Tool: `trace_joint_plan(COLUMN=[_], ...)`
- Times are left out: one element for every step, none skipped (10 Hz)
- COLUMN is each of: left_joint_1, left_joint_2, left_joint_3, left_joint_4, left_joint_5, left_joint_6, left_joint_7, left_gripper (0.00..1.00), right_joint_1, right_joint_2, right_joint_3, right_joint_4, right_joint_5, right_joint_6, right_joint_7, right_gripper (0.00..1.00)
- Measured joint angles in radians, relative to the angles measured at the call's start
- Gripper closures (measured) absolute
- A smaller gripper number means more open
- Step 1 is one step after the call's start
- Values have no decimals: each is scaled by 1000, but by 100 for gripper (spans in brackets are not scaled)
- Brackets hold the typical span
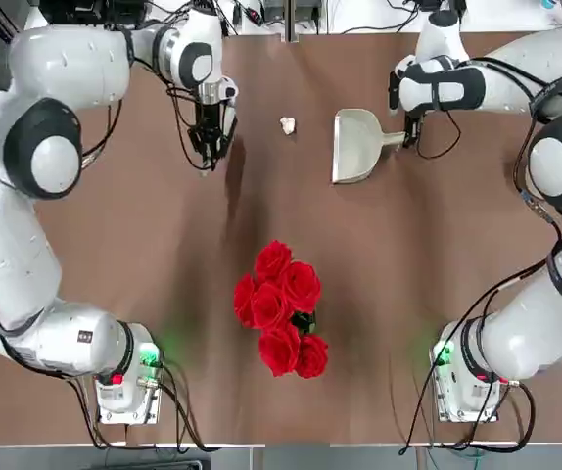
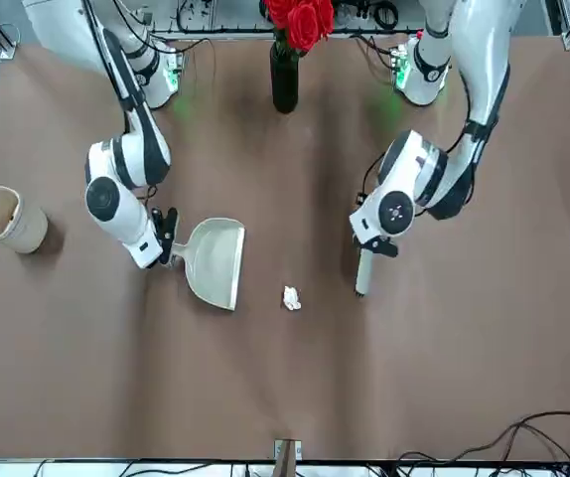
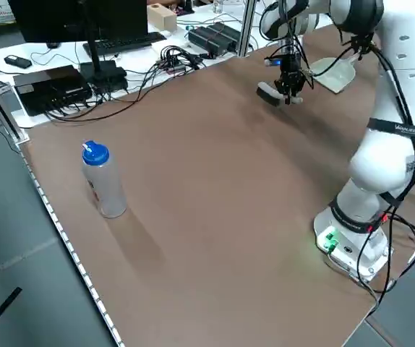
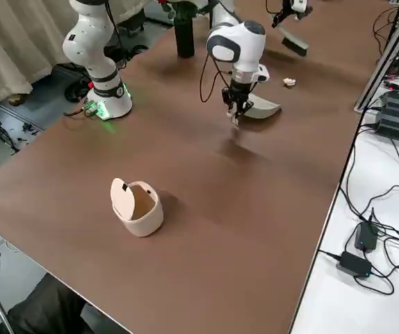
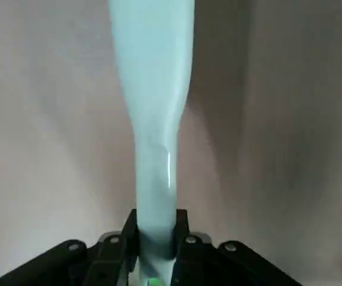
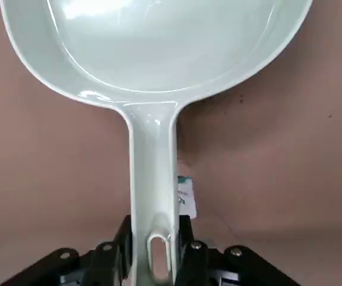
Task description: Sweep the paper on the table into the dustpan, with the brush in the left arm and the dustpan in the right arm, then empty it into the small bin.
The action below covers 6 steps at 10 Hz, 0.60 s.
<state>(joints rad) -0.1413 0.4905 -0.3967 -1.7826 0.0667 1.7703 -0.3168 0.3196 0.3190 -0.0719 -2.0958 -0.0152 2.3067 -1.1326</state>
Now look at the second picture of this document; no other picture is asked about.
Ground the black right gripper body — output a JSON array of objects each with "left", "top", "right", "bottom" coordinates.
[{"left": 150, "top": 207, "right": 167, "bottom": 250}]

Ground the pale brush with black bristles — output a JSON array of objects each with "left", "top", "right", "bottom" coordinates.
[{"left": 354, "top": 247, "right": 376, "bottom": 299}]

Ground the pale green plastic dustpan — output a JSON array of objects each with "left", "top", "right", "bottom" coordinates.
[{"left": 169, "top": 216, "right": 247, "bottom": 313}]

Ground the white paper ball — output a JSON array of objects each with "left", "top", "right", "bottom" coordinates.
[{"left": 281, "top": 283, "right": 304, "bottom": 313}]

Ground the small cream bin with lid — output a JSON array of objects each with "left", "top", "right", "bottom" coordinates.
[{"left": 0, "top": 174, "right": 50, "bottom": 256}]

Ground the black vase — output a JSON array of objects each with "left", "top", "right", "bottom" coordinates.
[{"left": 269, "top": 42, "right": 300, "bottom": 115}]

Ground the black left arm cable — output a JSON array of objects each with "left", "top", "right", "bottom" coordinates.
[{"left": 354, "top": 64, "right": 510, "bottom": 206}]

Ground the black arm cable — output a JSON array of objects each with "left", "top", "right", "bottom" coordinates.
[
  {"left": 82, "top": 0, "right": 161, "bottom": 211},
  {"left": 354, "top": 64, "right": 510, "bottom": 206}
]

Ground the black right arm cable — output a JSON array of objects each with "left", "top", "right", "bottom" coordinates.
[{"left": 82, "top": 0, "right": 161, "bottom": 211}]

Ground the grey camera post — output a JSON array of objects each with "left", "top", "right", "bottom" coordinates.
[{"left": 273, "top": 438, "right": 303, "bottom": 477}]

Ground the black cable coil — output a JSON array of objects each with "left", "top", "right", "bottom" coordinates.
[{"left": 372, "top": 0, "right": 401, "bottom": 30}]

